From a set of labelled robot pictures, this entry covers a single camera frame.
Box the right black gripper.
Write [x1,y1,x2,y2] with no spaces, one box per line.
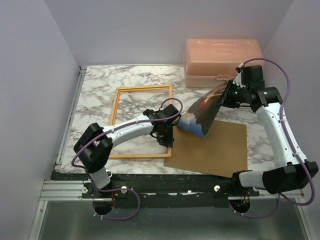
[215,79,250,109]

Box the sunset landscape photo print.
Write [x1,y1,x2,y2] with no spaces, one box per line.
[177,81,228,139]

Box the orange wooden picture frame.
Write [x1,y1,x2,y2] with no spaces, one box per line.
[109,84,173,159]

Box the brown cardboard backing board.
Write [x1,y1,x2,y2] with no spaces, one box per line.
[164,120,248,178]

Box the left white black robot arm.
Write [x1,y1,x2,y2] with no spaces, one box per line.
[73,104,181,198]

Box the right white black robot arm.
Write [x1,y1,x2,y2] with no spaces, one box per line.
[221,65,319,196]

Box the pink translucent plastic box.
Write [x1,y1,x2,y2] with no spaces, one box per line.
[183,39,263,88]

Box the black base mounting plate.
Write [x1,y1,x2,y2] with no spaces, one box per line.
[82,174,260,209]

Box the aluminium extrusion rail left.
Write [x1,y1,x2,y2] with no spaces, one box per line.
[54,66,87,172]

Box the aluminium extrusion rail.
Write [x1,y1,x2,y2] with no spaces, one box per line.
[40,180,304,201]
[54,66,87,172]

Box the aluminium extrusion rail front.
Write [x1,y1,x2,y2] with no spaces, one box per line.
[40,180,304,201]

